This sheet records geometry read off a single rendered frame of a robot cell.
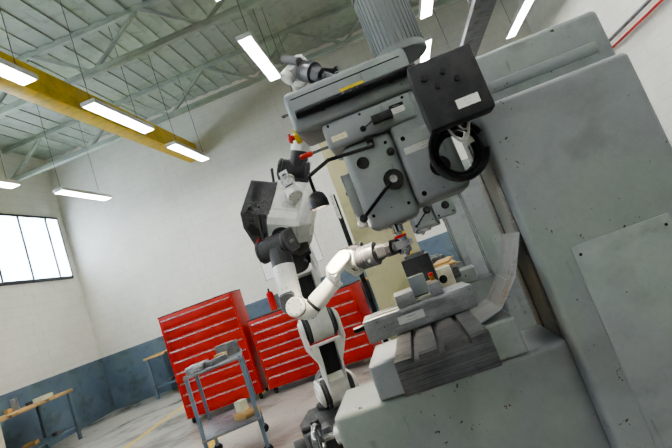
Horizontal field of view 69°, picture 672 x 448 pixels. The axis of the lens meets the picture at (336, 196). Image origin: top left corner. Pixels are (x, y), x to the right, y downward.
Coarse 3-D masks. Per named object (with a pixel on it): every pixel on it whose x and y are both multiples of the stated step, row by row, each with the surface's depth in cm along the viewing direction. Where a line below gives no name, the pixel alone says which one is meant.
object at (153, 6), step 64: (0, 0) 668; (64, 0) 711; (128, 0) 759; (192, 0) 811; (256, 0) 744; (320, 0) 953; (448, 0) 968; (64, 64) 783; (128, 64) 931; (192, 64) 1015; (0, 128) 986; (64, 128) 1065
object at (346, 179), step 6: (348, 174) 183; (342, 180) 183; (348, 180) 183; (348, 186) 183; (348, 192) 182; (354, 192) 182; (354, 198) 182; (354, 204) 182; (360, 204) 181; (354, 210) 182; (360, 210) 181; (360, 222) 181; (366, 222) 180; (360, 228) 181
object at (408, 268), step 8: (408, 256) 209; (416, 256) 207; (424, 256) 206; (408, 264) 207; (416, 264) 206; (424, 264) 206; (432, 264) 205; (408, 272) 207; (416, 272) 206; (424, 272) 205; (416, 296) 205
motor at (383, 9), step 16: (352, 0) 189; (368, 0) 182; (384, 0) 180; (400, 0) 181; (368, 16) 183; (384, 16) 179; (400, 16) 179; (368, 32) 186; (384, 32) 180; (400, 32) 178; (416, 32) 180; (384, 48) 180; (400, 48) 177; (416, 48) 182
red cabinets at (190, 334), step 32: (352, 288) 625; (160, 320) 660; (192, 320) 657; (224, 320) 655; (256, 320) 652; (288, 320) 644; (352, 320) 619; (192, 352) 651; (256, 352) 675; (288, 352) 639; (352, 352) 617; (192, 384) 645; (224, 384) 643; (256, 384) 641; (192, 416) 641
